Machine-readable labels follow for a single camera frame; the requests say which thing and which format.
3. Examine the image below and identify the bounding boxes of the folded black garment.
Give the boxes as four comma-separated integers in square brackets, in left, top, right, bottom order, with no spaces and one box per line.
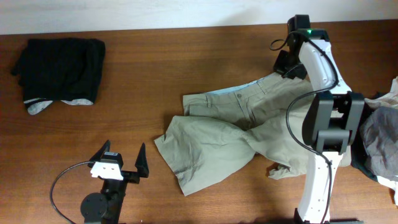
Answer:
[11,38,106,103]

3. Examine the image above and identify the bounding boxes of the khaki cargo shorts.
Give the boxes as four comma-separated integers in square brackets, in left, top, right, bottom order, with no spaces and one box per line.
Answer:
[155,73,312,195]

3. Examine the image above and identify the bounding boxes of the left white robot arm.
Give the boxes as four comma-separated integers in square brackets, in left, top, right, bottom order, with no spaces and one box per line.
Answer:
[80,140,149,224]

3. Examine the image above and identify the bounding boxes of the dark teal garment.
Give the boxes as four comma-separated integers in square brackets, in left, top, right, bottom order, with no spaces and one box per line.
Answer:
[351,103,389,181]

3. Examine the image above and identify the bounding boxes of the grey cloth under black garment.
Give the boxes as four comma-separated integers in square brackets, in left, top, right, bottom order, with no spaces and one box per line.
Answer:
[24,98,94,115]

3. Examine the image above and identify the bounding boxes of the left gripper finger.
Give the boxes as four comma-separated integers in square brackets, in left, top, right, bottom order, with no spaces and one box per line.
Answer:
[135,143,149,178]
[88,140,111,167]

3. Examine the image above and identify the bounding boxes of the grey brown garment pile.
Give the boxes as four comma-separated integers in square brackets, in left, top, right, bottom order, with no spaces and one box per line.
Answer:
[360,106,397,181]

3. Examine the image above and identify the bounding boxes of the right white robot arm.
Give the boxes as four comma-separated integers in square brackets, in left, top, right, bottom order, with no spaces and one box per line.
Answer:
[278,28,364,223]

